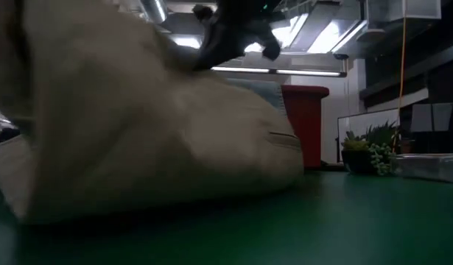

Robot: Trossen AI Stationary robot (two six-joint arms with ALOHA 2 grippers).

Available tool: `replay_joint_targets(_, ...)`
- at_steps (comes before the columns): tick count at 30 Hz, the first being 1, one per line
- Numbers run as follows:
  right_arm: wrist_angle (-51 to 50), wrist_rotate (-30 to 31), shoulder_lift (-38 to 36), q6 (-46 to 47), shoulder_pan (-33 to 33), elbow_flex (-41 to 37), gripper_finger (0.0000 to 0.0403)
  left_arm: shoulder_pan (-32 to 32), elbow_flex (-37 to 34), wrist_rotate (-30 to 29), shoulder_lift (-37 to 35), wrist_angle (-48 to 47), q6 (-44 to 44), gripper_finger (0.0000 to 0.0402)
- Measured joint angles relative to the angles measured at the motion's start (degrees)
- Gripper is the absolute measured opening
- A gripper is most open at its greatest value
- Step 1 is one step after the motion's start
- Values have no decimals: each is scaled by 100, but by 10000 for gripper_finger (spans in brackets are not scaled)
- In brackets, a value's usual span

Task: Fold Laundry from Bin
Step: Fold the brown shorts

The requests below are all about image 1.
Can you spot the long ceiling light bar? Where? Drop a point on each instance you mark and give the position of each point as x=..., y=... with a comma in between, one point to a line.
x=277, y=71

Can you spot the tan garment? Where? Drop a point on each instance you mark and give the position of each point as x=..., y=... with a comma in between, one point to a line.
x=137, y=140

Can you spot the green table mat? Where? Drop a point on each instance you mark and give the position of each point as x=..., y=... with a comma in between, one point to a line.
x=322, y=221

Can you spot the small potted artificial plant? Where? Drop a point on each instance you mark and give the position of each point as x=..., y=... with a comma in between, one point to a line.
x=373, y=151

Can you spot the smooth silver ventilation duct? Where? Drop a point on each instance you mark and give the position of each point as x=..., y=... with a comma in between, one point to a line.
x=154, y=9

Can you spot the red plastic laundry bin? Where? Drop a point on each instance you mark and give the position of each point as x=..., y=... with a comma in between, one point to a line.
x=307, y=125

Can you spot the clear box with orange label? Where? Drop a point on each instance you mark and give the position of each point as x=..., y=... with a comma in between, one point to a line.
x=428, y=167

